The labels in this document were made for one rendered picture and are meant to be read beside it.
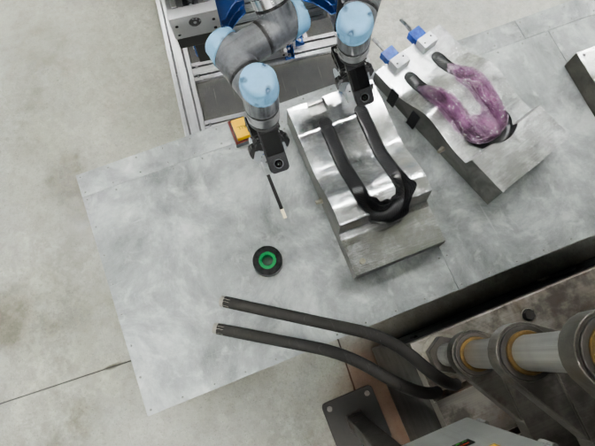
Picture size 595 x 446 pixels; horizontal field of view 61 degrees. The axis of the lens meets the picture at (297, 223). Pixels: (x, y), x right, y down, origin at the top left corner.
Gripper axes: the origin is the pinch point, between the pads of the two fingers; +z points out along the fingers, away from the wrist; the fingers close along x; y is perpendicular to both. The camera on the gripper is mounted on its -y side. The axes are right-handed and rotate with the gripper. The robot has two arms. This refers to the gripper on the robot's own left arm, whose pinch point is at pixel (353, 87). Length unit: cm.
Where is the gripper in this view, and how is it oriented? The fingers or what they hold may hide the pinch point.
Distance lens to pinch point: 143.4
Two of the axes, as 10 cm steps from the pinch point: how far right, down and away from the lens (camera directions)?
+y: -3.7, -9.2, 1.0
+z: 0.8, 0.8, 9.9
